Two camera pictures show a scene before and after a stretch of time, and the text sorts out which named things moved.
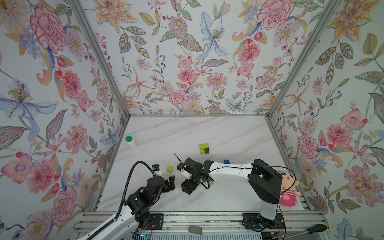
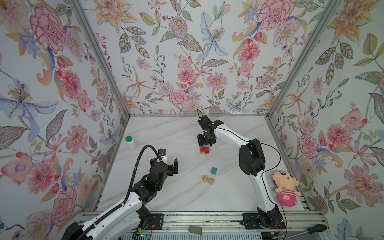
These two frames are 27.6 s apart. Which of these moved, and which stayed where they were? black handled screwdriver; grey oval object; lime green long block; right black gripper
Moved: right black gripper
Stayed: lime green long block; black handled screwdriver; grey oval object
